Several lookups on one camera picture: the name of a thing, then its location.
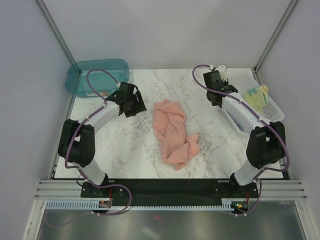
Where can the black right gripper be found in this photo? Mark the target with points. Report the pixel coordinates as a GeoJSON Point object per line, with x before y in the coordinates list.
{"type": "Point", "coordinates": [226, 83]}

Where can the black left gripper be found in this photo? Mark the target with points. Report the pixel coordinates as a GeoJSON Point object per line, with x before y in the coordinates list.
{"type": "Point", "coordinates": [140, 106]}

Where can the pink towel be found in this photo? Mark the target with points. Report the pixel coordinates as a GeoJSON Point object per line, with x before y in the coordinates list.
{"type": "Point", "coordinates": [177, 148]}

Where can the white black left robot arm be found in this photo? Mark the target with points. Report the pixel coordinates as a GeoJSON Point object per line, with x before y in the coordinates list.
{"type": "Point", "coordinates": [77, 144]}

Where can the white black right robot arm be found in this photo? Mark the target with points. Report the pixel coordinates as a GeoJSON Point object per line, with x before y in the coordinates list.
{"type": "Point", "coordinates": [266, 138]}

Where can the white perforated plastic basket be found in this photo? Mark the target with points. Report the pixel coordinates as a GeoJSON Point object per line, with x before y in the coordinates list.
{"type": "Point", "coordinates": [243, 80]}

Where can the yellow green towel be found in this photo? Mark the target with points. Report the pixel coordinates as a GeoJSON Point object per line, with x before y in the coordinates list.
{"type": "Point", "coordinates": [257, 97]}

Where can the blue towel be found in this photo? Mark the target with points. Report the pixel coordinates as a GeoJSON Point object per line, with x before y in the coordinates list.
{"type": "Point", "coordinates": [238, 125]}

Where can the teal transparent plastic bin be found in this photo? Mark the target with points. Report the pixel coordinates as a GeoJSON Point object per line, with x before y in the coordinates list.
{"type": "Point", "coordinates": [103, 76]}

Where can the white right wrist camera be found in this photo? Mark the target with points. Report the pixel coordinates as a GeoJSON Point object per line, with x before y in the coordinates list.
{"type": "Point", "coordinates": [221, 69]}

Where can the aluminium frame rail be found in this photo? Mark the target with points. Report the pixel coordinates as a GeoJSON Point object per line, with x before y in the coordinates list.
{"type": "Point", "coordinates": [268, 189]}

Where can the white slotted cable duct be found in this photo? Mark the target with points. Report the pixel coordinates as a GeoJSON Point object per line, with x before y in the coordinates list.
{"type": "Point", "coordinates": [99, 204]}

